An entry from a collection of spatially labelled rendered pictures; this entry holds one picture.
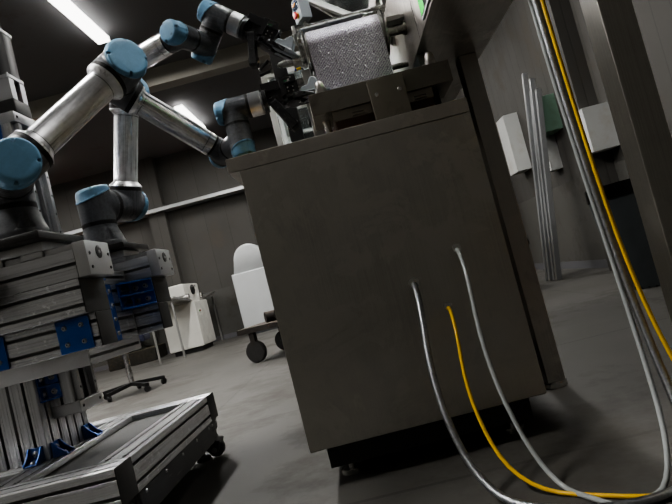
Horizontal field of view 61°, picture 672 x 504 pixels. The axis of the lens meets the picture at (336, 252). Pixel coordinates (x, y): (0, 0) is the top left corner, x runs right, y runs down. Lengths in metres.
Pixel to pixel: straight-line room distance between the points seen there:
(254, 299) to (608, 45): 8.73
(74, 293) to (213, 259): 9.07
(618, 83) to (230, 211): 9.70
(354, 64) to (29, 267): 1.09
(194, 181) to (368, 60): 9.09
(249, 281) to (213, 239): 1.40
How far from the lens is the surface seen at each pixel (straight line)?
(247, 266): 9.65
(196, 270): 10.68
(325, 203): 1.51
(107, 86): 1.71
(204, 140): 1.90
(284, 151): 1.54
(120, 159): 2.24
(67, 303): 1.58
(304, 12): 2.59
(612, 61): 1.16
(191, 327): 9.00
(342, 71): 1.87
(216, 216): 10.64
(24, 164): 1.56
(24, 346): 1.70
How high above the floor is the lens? 0.52
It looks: 3 degrees up
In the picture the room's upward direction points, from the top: 14 degrees counter-clockwise
